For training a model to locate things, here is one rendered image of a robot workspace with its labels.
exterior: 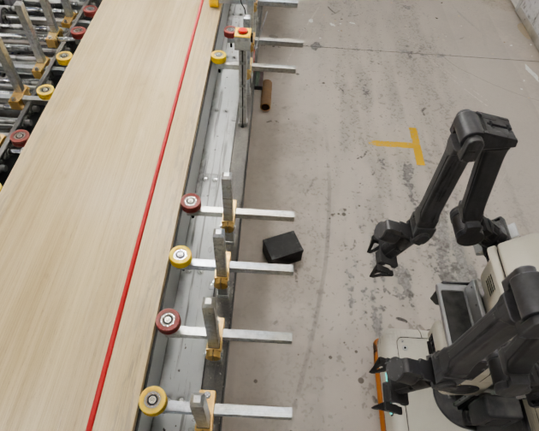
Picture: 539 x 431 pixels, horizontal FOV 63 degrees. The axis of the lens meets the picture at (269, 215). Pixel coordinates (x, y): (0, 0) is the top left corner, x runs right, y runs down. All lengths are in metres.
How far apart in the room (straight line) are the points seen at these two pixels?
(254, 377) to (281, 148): 1.65
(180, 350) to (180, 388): 0.14
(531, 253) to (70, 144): 1.76
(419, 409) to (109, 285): 1.40
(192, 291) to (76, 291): 0.47
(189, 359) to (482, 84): 3.47
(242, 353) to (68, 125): 1.39
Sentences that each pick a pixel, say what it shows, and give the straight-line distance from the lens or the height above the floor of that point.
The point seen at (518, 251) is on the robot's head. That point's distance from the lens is 1.30.
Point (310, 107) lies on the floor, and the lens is 3.65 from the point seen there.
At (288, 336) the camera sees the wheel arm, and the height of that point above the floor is 0.82.
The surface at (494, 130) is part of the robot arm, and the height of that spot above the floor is 1.62.
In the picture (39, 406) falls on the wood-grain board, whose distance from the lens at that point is 1.54.
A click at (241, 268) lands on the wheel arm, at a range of 1.64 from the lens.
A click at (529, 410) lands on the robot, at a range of 1.86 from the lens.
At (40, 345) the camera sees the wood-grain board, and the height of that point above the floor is 0.90.
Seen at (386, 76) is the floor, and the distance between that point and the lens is 4.13.
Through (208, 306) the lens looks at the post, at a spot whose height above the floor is 1.14.
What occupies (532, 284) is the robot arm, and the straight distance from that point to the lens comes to 0.89.
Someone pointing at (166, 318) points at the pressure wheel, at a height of 0.91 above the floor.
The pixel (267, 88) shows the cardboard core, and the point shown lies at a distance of 3.66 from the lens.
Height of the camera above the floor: 2.28
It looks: 53 degrees down
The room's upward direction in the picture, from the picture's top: 4 degrees clockwise
